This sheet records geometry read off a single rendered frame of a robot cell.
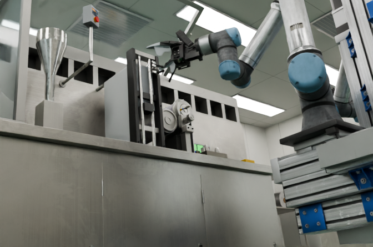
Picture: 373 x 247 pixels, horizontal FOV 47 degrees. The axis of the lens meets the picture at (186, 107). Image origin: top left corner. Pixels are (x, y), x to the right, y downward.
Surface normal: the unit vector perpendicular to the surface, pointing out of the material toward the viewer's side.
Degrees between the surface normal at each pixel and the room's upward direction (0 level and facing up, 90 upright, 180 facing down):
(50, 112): 90
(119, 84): 90
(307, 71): 98
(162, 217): 90
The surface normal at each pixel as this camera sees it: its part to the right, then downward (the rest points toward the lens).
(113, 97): -0.74, -0.19
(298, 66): -0.38, -0.19
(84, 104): 0.67, -0.34
